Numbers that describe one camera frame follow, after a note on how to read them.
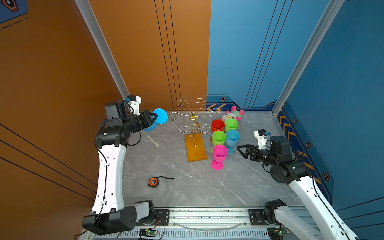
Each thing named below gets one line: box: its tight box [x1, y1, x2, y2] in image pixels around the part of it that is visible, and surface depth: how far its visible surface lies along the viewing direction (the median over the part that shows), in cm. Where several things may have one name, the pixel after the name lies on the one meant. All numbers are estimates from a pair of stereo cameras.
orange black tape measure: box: [148, 176, 175, 189], surface depth 84 cm
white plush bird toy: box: [221, 105, 245, 122], surface depth 114 cm
